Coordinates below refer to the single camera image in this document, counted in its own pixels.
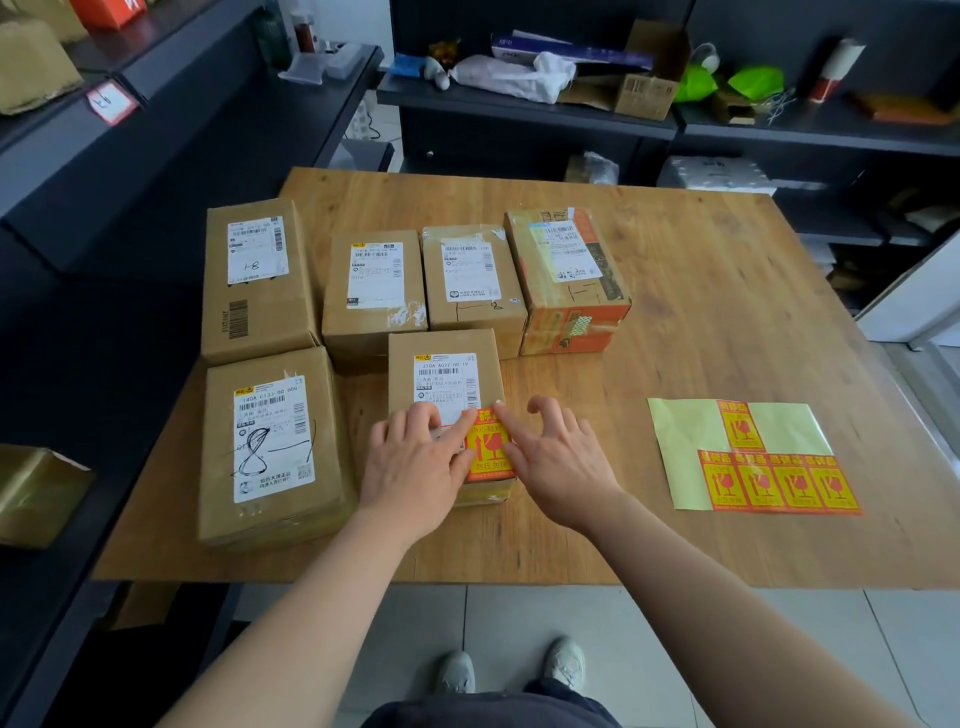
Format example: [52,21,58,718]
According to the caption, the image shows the open cardboard box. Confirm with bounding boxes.
[557,18,693,123]

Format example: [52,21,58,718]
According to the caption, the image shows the flat cardboard piece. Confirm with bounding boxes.
[111,582,183,633]

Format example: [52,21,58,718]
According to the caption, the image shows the small brown cardboard parcel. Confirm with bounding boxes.
[387,328,519,509]

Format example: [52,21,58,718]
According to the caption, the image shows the person's dark trousers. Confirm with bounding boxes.
[361,678,625,728]

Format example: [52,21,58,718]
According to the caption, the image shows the shiny tape-wrapped brown parcel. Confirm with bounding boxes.
[0,443,97,551]

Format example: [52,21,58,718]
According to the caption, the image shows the small brown box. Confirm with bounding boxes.
[711,88,775,126]

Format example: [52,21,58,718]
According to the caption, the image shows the dark back shelf unit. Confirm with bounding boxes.
[376,0,960,250]

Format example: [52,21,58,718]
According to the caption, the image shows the person's right grey shoe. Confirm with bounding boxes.
[543,636,588,691]

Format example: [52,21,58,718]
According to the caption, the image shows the brown wooden block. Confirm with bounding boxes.
[849,90,960,128]

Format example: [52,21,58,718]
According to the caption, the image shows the person's right hand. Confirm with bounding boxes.
[492,396,626,532]

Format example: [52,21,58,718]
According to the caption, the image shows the person's left grey shoe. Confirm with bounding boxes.
[435,650,477,696]

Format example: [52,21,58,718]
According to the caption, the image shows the brown parcel with torn tape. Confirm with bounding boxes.
[321,229,429,370]

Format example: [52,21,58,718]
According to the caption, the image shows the yellow sticker backing sheet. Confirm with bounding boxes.
[647,398,864,516]

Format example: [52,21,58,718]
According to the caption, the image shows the red orange box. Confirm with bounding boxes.
[70,0,149,32]

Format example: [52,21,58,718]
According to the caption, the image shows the brown taped package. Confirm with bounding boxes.
[0,19,84,117]

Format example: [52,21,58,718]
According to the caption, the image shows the person's left hand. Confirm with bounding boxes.
[358,402,479,544]

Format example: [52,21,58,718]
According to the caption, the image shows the brown parcel with white label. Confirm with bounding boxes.
[420,223,529,360]

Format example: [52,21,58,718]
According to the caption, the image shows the white shelf label tag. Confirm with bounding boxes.
[84,81,141,126]

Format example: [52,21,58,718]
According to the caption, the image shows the person's grey shoe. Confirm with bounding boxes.
[543,636,588,691]
[435,650,477,696]

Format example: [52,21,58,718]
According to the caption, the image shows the brown parcel with scribbled label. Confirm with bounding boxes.
[198,346,358,554]

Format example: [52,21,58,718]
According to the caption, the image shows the plastic wrapped package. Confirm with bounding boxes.
[563,150,621,186]

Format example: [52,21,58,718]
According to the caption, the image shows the orange taped cardboard parcel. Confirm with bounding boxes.
[504,206,633,357]

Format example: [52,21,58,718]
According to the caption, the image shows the purple white long box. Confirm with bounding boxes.
[490,30,655,73]

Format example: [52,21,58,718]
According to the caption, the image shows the orange fragile sticker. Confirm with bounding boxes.
[736,451,784,514]
[772,452,823,515]
[807,453,864,516]
[462,407,519,483]
[718,400,767,453]
[697,449,745,513]

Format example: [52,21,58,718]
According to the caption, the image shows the green plastic bag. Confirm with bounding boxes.
[673,63,723,104]
[726,65,786,100]

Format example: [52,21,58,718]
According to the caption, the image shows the tall brown cardboard parcel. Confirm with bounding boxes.
[201,198,323,367]

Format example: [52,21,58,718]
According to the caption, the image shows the white roll with red end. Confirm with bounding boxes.
[807,37,868,104]

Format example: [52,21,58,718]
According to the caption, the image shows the white cabinet panel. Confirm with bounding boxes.
[854,227,960,354]

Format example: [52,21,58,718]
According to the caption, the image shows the person's right forearm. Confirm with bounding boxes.
[576,487,960,728]

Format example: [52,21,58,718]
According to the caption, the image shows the dark green bottle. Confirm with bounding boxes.
[253,3,291,72]

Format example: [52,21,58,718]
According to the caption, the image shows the person's left forearm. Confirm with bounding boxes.
[156,504,423,728]

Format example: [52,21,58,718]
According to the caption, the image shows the white plastic bag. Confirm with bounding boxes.
[449,52,578,105]

